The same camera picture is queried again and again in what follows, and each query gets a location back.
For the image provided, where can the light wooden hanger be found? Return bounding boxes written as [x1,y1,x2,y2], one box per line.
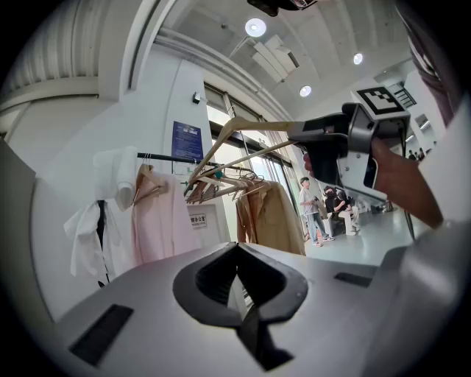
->
[183,116,306,197]

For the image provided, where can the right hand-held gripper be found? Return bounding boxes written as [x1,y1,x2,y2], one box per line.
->
[287,86,411,191]

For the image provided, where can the person's right forearm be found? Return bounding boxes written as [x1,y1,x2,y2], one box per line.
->
[403,91,471,229]

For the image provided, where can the blue wall poster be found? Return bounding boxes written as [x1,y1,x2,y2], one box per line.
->
[172,120,205,160]

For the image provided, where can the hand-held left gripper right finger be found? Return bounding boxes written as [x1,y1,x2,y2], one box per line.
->
[235,242,308,371]

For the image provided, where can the white bench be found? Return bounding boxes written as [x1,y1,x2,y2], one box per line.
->
[326,215,349,239]

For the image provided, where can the tan coat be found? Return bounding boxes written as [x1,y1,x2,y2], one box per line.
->
[235,179,307,257]

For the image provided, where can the white shirt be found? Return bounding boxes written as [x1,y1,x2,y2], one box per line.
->
[63,146,139,286]

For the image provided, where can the black clothes rack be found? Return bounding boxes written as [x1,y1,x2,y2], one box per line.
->
[136,152,255,174]

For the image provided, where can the white ceiling air conditioner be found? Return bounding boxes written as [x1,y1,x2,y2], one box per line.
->
[251,34,301,82]

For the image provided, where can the wooden hanger with pink shirt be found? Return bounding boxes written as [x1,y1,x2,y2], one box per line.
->
[132,153,171,204]

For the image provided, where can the black head-mounted device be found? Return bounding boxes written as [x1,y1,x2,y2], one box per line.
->
[246,0,319,18]

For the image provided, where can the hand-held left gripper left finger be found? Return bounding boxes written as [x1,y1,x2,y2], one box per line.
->
[172,242,247,329]

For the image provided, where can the person's right hand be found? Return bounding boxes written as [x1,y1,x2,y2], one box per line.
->
[370,138,419,198]

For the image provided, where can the pink shirt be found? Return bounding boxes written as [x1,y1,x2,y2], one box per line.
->
[130,169,202,267]

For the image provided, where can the bunch of empty wooden hangers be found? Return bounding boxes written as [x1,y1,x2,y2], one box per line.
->
[185,165,274,205]

